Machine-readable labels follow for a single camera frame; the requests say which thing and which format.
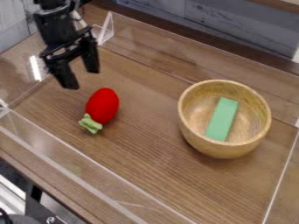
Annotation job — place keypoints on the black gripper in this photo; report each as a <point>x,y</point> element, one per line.
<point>67,44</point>

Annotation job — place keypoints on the clear acrylic corner bracket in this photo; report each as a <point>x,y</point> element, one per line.
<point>102,32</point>

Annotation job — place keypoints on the red plush tomato green stem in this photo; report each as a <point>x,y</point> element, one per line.
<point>101,109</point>

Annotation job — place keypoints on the wooden bowl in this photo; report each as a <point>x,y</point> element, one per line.
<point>251,124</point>

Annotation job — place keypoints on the black table leg frame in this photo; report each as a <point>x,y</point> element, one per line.
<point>37,210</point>

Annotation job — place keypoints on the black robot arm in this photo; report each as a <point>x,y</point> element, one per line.
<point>54,4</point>

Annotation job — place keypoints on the clear acrylic front wall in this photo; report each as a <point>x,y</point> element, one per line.
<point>82,184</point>

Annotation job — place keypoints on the green rectangular block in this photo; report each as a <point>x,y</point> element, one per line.
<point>222,119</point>

